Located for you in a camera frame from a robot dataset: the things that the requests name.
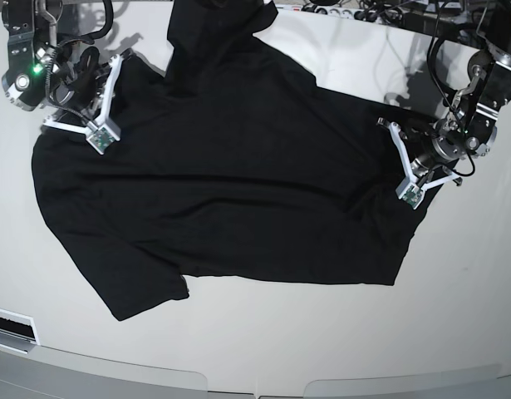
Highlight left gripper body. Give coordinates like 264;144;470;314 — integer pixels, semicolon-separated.
408;122;467;183

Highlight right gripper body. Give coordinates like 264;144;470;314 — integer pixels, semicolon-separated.
47;45;106;123

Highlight black t-shirt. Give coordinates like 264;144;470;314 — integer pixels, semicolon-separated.
32;1;428;321

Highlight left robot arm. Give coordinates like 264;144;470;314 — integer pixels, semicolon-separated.
377;1;511;205

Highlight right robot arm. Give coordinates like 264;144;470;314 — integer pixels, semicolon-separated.
2;1;130;151

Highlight white slotted table fixture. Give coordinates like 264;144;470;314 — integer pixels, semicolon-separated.
0;308;41;354

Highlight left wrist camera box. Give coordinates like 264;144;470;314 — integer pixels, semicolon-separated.
396;178;425;209

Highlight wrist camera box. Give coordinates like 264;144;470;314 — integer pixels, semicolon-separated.
86;119;120;155
396;178;425;209

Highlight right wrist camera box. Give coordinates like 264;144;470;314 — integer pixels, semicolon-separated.
86;119;120;155

